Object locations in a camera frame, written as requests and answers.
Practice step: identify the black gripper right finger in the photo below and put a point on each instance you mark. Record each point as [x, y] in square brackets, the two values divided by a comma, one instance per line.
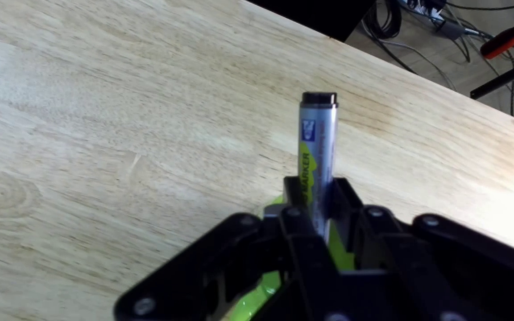
[446, 274]

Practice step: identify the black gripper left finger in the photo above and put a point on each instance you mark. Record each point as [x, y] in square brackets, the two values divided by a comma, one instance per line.
[221, 269]

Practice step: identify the silver marker with black cap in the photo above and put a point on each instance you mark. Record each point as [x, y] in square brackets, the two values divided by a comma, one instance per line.
[319, 144]

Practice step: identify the black metal bar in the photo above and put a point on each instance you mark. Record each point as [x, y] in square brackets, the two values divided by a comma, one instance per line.
[507, 74]

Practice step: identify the grey power strip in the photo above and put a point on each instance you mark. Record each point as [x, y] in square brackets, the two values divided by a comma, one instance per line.
[427, 10]

